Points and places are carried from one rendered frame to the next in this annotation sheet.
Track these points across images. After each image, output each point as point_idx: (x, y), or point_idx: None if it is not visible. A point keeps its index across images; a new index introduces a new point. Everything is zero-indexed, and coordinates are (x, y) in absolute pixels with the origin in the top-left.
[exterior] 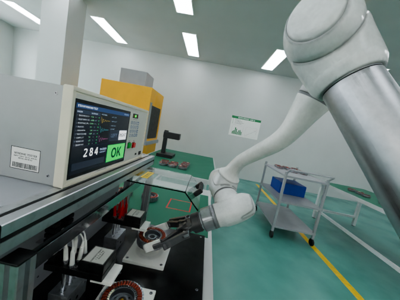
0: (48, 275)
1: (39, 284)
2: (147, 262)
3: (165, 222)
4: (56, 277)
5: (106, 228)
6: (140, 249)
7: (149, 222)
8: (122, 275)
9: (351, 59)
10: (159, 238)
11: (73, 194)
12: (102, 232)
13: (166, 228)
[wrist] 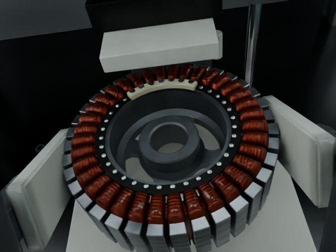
0: (28, 37)
1: (5, 41)
2: (86, 217)
3: (327, 133)
4: (23, 48)
5: (247, 15)
6: (169, 150)
7: (198, 43)
8: (26, 163)
9: None
10: (21, 180)
11: None
12: (220, 20)
13: (307, 184)
